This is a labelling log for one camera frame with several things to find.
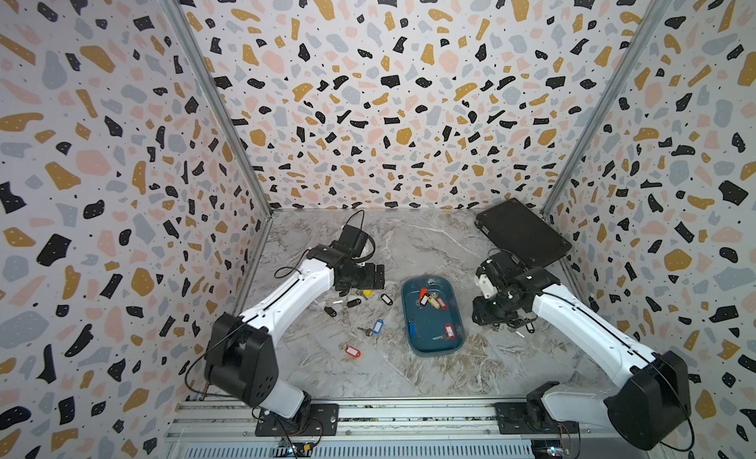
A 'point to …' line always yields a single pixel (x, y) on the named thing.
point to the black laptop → (513, 227)
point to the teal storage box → (433, 316)
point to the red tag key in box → (423, 291)
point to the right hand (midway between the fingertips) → (478, 316)
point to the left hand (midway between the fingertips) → (374, 280)
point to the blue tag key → (377, 328)
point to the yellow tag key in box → (434, 301)
